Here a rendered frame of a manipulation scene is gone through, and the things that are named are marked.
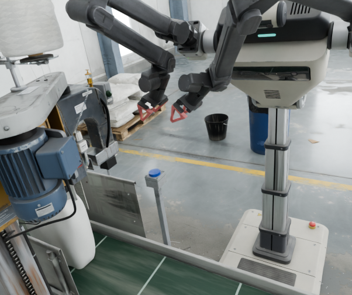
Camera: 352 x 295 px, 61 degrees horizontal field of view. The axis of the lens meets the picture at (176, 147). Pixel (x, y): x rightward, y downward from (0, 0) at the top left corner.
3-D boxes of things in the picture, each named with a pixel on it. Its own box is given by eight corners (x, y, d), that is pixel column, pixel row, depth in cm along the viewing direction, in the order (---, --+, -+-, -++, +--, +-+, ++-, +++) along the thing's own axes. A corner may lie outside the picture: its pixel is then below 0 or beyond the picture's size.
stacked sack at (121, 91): (143, 91, 425) (141, 81, 419) (113, 107, 375) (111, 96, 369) (120, 90, 446) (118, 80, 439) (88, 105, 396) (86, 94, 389)
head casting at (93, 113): (115, 141, 137) (100, 76, 124) (76, 168, 119) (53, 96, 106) (69, 134, 152) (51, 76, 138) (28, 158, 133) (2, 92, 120)
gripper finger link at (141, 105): (131, 118, 120) (138, 99, 115) (141, 111, 126) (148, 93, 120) (145, 127, 119) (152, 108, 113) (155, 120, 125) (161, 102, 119)
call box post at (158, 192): (178, 286, 190) (160, 182, 155) (176, 290, 187) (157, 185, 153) (174, 284, 191) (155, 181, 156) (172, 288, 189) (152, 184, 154)
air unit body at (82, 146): (95, 165, 120) (85, 129, 113) (86, 171, 116) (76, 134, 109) (87, 163, 122) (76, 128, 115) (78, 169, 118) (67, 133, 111)
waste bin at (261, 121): (295, 139, 345) (299, 83, 316) (286, 161, 306) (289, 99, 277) (254, 135, 368) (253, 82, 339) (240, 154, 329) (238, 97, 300)
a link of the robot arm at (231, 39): (268, 13, 61) (254, -33, 63) (241, 18, 60) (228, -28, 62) (230, 92, 103) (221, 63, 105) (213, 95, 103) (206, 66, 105)
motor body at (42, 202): (79, 201, 95) (56, 129, 84) (40, 232, 84) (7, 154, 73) (48, 191, 103) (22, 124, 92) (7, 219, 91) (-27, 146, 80)
